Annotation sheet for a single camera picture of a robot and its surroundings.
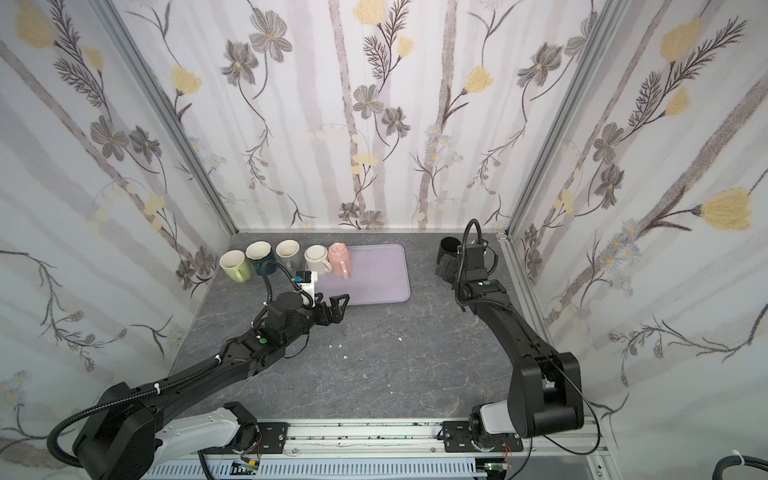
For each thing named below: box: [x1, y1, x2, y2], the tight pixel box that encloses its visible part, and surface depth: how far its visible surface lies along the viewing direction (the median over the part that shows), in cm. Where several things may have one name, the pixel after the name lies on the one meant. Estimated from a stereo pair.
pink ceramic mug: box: [328, 242, 352, 280], surface depth 103 cm
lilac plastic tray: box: [314, 244, 411, 306], surface depth 110 cm
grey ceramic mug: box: [275, 238, 303, 273], surface depth 106 cm
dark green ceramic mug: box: [245, 240, 277, 276], surface depth 103 cm
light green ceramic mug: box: [219, 249, 252, 284], surface depth 100 cm
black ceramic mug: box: [437, 236, 461, 265], surface depth 107 cm
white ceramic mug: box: [304, 244, 333, 275], surface depth 106 cm
